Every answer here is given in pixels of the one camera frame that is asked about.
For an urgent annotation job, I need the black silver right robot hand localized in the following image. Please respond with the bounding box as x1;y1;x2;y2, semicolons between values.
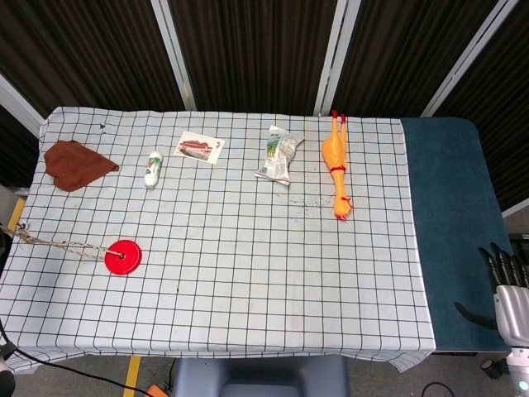
453;242;529;347

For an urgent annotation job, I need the red plastic disc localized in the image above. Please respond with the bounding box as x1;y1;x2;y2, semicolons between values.
103;238;143;276

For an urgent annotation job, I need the beige braided rope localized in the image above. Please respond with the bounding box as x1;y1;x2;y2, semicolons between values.
0;221;126;263

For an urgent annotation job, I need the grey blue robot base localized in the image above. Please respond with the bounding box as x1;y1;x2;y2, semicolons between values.
170;356;350;397

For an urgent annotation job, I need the black round cap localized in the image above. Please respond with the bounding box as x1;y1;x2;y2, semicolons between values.
480;358;505;380

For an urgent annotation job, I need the black box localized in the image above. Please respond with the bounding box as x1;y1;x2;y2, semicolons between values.
509;232;529;265

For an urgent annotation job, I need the dark blue table mat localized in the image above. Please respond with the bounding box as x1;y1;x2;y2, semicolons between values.
400;117;517;353

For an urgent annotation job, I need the yellow rubber chicken toy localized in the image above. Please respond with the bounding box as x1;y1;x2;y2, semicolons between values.
322;109;354;222

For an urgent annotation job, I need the crumpled silver snack packet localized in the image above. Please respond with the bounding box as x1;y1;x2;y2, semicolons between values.
254;125;306;186

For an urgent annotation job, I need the white checkered tablecloth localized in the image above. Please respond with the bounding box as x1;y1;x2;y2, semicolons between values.
0;107;438;375

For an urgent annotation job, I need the picture postcard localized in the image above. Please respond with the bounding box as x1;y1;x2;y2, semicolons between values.
174;130;226;165

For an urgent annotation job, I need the yellow floor tape strip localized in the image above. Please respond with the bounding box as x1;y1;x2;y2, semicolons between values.
122;356;142;397
7;197;26;233

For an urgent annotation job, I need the small white bottle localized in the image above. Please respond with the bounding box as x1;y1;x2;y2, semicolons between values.
143;151;163;190

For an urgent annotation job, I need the brown cloth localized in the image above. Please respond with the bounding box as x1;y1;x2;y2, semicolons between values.
43;140;121;193

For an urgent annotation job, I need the black chair edge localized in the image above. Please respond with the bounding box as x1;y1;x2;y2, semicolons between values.
0;231;12;274

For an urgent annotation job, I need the black floor cable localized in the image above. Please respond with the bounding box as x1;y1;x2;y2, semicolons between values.
420;381;456;397

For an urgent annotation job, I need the grey partition post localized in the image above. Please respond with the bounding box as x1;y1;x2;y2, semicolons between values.
150;0;198;111
420;0;521;118
0;73;45;136
312;0;361;117

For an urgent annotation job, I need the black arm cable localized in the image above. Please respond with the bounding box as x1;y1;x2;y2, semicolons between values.
0;320;152;397

